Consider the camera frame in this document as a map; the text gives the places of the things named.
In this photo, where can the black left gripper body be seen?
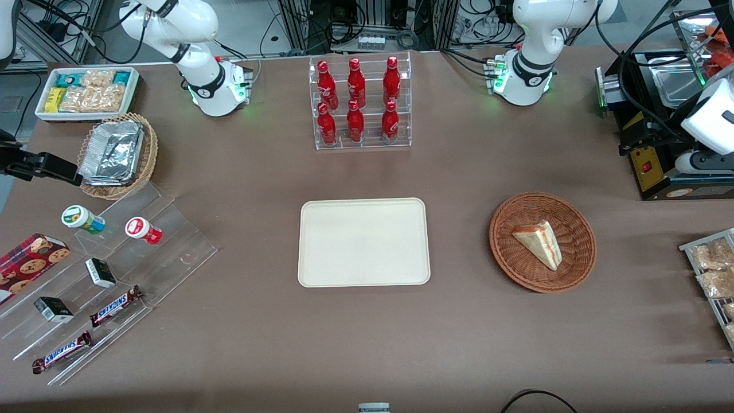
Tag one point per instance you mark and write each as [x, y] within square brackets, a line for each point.
[668, 131]

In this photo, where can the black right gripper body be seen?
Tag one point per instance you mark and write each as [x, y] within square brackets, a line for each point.
[12, 161]

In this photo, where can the triangular sandwich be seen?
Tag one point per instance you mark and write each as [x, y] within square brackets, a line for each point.
[539, 242]

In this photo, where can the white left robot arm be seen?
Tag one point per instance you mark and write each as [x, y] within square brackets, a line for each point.
[533, 34]

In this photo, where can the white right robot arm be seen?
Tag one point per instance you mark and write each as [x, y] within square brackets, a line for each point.
[200, 26]

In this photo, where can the light wicker basket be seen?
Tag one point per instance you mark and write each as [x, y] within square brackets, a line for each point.
[149, 155]

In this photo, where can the tray of packaged snacks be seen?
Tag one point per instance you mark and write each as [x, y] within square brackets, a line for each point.
[697, 245]

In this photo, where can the round brown wicker basket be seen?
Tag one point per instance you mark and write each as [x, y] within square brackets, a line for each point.
[565, 264]

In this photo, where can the cream rectangular tray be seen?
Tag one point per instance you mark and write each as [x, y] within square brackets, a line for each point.
[363, 242]

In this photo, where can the black food warmer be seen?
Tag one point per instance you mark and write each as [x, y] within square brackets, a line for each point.
[648, 172]

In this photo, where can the steel warmer pan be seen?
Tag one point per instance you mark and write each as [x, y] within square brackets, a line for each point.
[676, 86]

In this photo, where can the green lidded cup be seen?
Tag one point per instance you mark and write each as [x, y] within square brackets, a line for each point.
[80, 218]

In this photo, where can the stack of foil trays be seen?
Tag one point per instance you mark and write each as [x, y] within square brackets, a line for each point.
[112, 152]

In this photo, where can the yellow snack pack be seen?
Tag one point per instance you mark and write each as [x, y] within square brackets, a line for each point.
[55, 100]

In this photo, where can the clear cracker pack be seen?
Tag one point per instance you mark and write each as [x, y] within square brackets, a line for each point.
[94, 98]
[97, 78]

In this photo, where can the teal snack pack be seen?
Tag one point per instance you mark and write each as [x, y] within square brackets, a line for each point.
[70, 79]
[122, 77]

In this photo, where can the red plaid cookie box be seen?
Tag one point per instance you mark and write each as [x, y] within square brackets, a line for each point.
[28, 264]

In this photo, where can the red lidded cup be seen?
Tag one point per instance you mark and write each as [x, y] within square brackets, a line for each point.
[141, 229]

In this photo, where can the white plastic snack bin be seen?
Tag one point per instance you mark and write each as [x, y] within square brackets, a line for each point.
[135, 86]

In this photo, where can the small black box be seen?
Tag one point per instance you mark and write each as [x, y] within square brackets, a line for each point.
[101, 273]
[53, 310]

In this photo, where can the red sausages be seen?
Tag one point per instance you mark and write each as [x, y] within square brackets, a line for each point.
[719, 34]

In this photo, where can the clear acrylic step display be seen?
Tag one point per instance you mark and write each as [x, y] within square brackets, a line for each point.
[166, 246]

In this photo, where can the clear pastry pack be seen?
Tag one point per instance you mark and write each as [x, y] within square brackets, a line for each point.
[718, 284]
[714, 255]
[729, 311]
[730, 332]

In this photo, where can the snickers bar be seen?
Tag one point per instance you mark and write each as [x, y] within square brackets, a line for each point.
[62, 352]
[114, 306]

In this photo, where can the red cola bottle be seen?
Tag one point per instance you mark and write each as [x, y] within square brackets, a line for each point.
[356, 83]
[327, 86]
[391, 80]
[355, 123]
[327, 126]
[390, 123]

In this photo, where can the clear acrylic bottle rack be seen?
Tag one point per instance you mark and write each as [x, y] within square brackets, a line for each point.
[367, 86]

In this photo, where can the small grey device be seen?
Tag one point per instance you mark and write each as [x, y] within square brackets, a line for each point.
[374, 408]

